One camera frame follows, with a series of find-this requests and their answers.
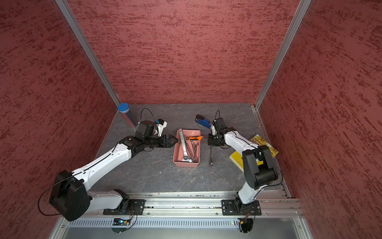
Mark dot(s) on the pink plastic storage box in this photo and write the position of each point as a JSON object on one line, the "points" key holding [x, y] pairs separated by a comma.
{"points": [[178, 151]]}

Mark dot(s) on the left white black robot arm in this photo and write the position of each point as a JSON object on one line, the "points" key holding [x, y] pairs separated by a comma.
{"points": [[71, 193]]}

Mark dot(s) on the silver wrench in box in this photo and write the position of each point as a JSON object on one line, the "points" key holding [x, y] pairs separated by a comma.
{"points": [[195, 145]]}

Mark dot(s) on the blue capped pencil tube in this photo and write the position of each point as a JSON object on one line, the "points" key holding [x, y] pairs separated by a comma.
{"points": [[124, 109]]}

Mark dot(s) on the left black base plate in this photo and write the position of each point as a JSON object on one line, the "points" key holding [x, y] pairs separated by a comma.
{"points": [[128, 207]]}

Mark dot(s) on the orange handled adjustable wrench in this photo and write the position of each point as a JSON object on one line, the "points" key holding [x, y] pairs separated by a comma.
{"points": [[193, 138]]}

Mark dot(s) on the left circuit board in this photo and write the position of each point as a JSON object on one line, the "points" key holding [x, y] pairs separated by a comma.
{"points": [[121, 222]]}

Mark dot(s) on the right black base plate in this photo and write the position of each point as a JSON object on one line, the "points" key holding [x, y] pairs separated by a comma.
{"points": [[236, 208]]}

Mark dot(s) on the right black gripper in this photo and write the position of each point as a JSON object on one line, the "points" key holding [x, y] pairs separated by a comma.
{"points": [[210, 142]]}

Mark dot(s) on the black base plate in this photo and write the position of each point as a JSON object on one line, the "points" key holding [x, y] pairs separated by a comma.
{"points": [[236, 208], [128, 207]]}

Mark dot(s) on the yellow book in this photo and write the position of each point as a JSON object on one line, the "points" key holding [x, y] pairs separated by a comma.
{"points": [[236, 157]]}

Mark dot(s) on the long silver combination wrench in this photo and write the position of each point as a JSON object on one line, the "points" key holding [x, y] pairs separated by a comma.
{"points": [[211, 161]]}

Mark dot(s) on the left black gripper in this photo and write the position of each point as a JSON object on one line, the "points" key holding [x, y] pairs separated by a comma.
{"points": [[169, 144]]}

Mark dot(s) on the aluminium front rail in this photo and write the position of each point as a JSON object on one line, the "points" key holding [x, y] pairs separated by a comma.
{"points": [[273, 204]]}

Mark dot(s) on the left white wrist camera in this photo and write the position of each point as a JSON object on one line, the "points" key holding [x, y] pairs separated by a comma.
{"points": [[161, 125]]}

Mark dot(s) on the blue black stapler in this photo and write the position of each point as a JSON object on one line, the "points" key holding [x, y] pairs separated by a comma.
{"points": [[203, 121]]}

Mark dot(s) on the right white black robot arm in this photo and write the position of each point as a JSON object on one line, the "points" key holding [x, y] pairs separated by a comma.
{"points": [[260, 170]]}

